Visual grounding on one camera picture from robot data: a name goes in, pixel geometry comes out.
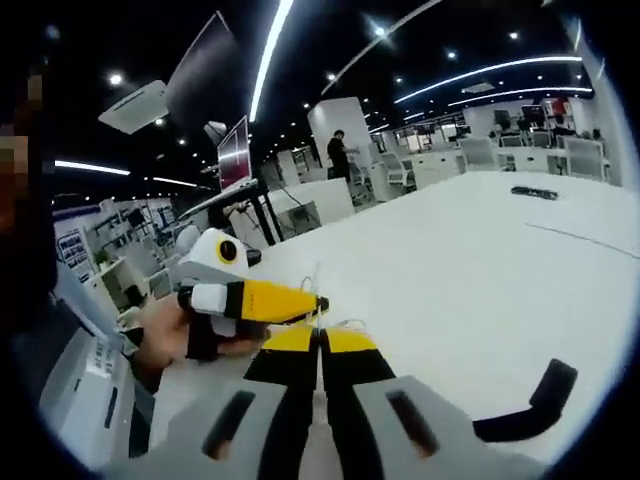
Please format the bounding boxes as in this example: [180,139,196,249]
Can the grey shirt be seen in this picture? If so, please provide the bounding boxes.
[9,294,126,361]

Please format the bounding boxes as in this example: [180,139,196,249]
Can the black hand strap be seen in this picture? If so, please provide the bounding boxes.
[184,308,222,362]

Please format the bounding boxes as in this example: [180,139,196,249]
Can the black strip on table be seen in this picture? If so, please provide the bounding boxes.
[510,184,559,201]

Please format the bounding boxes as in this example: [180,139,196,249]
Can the person's left hand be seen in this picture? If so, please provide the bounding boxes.
[135,297,264,385]

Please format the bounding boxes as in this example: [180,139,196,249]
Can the white ceiling air conditioner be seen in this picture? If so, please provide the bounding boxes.
[98,79,169,135]

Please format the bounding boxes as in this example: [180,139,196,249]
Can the light neck strap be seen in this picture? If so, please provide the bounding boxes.
[53,262,134,351]

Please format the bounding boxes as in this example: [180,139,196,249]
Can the group of white office chairs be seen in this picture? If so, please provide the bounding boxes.
[372,134,609,194]

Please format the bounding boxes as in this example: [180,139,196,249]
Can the row of white office desks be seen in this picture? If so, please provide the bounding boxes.
[269,144,611,236]

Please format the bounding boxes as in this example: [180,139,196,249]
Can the white square pillar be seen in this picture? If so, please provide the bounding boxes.
[307,97,374,174]

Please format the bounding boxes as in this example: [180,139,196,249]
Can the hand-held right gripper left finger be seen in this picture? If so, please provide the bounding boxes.
[102,327,320,480]

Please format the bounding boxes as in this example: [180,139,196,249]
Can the white wired earphones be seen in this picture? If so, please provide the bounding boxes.
[298,262,369,335]

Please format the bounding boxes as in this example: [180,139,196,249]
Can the laptop with red screen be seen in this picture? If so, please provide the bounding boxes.
[199,114,259,201]

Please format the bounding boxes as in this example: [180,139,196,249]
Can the long curved ceiling light strip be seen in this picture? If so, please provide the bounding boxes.
[248,0,296,124]

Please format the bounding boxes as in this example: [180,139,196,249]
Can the black laptop stand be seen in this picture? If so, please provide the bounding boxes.
[179,182,282,247]

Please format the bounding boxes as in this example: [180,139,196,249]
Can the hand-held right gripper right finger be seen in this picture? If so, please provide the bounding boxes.
[319,327,546,480]

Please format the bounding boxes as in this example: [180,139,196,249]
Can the dark flat panel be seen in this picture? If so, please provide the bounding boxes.
[164,10,244,132]

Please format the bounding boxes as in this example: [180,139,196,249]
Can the black Velcro strap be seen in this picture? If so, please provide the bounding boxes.
[472,358,580,444]

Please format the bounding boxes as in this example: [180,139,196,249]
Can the white chest device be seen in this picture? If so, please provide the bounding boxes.
[38,322,154,469]

